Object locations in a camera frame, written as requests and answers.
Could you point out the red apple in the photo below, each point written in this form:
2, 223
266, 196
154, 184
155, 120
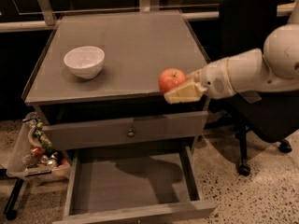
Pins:
171, 78

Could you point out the white ceramic bowl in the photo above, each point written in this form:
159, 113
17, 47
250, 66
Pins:
85, 62

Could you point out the round metal drawer knob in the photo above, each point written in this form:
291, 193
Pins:
131, 133

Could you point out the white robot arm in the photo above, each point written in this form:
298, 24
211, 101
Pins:
274, 68

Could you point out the clear plastic snack bin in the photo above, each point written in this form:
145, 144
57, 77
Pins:
24, 161

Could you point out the closed grey top drawer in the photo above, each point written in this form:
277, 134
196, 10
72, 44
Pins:
114, 131

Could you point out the open grey middle drawer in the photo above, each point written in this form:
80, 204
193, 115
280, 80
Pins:
152, 185

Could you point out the black cart leg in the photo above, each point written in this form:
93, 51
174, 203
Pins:
9, 211

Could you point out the metal rail with brackets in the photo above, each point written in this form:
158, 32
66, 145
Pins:
37, 15

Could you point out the grey drawer cabinet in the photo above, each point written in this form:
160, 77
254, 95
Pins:
138, 47

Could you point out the black office chair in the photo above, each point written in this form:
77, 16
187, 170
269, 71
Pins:
272, 116

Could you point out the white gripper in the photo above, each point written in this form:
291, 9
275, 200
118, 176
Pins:
214, 79

